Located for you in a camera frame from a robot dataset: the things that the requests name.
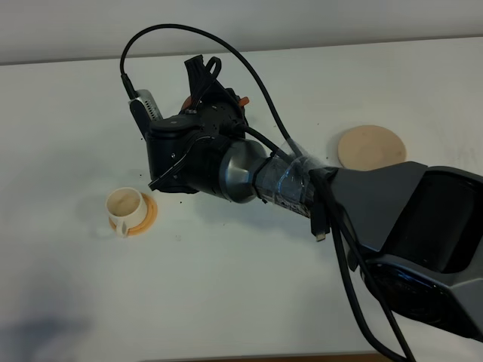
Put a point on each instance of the beige round teapot coaster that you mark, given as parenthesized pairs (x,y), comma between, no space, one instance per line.
(370,147)

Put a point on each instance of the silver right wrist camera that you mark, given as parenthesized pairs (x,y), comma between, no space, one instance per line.
(144,110)

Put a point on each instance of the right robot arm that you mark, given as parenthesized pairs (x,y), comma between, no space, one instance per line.
(417,228)

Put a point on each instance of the brown clay teapot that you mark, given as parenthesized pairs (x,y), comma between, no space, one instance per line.
(242,102)

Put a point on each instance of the white teacup lower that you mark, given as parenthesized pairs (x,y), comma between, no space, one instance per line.
(127,209)

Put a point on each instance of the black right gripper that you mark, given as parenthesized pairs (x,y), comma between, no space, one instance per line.
(185,151)

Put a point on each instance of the orange saucer lower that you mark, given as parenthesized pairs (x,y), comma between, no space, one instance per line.
(148,221)

